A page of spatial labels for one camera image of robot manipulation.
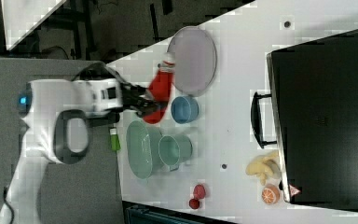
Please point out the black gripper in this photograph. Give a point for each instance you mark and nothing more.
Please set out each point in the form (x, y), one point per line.
(137, 98)

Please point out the red plush ketchup bottle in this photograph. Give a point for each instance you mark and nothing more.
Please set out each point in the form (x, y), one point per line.
(161, 87)

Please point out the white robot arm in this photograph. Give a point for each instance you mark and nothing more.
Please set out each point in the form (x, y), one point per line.
(56, 113)

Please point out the green oval strainer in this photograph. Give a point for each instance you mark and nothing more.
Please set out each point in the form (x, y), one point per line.
(142, 146)

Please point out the blue bowl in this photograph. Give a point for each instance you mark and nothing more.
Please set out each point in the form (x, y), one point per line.
(184, 109)

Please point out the green white tube bottle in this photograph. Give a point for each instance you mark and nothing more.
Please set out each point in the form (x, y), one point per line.
(115, 143)

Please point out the grey round plate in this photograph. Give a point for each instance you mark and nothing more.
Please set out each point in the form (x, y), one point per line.
(195, 55)

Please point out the red strawberry toy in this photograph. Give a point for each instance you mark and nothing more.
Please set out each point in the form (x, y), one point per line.
(199, 192)

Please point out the dark teal crate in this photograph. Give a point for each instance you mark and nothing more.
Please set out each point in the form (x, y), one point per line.
(142, 214)

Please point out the red round toy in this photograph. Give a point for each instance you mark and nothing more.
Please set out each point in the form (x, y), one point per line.
(194, 204)

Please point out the yellow plush toy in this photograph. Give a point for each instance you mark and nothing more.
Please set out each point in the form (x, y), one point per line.
(264, 167)

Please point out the orange slice toy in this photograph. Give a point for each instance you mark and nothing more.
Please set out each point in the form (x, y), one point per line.
(270, 194)

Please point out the black toaster oven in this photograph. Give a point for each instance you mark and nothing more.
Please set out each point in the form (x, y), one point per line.
(314, 96)

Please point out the teal cup with handle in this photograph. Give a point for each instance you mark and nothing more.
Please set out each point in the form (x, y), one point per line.
(175, 149)

